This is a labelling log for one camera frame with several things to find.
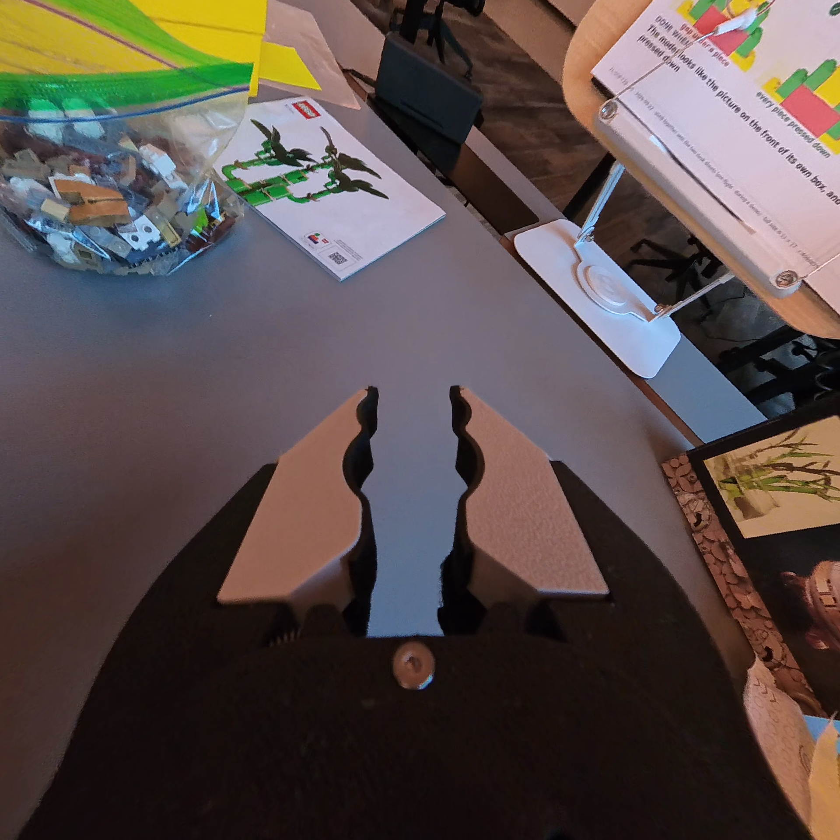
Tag yellow plastic bin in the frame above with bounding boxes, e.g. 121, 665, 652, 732
0, 0, 269, 99

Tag black device with green lights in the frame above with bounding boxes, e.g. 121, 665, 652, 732
374, 33, 485, 149

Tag wooden board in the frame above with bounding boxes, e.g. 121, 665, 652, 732
563, 0, 840, 340

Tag black toy set box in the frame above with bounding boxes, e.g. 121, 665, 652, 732
661, 413, 840, 720

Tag clear zip bag green seal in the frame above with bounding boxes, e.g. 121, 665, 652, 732
0, 0, 258, 277

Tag clear plastic sheet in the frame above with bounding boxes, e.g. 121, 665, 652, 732
262, 0, 362, 110

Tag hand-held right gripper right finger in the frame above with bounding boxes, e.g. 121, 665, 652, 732
436, 385, 611, 637

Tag pile of mixed toy bricks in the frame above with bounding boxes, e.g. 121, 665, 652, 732
0, 98, 240, 275

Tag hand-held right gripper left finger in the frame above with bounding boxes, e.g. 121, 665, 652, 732
217, 387, 380, 637

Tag yellow sticky note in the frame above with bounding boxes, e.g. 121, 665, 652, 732
256, 41, 323, 92

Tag toy instruction booklet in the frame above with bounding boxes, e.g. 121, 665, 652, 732
213, 96, 448, 282

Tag black office chair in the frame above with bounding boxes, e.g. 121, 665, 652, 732
623, 236, 731, 304
394, 0, 488, 74

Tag grey desk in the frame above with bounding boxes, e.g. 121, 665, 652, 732
0, 0, 769, 840

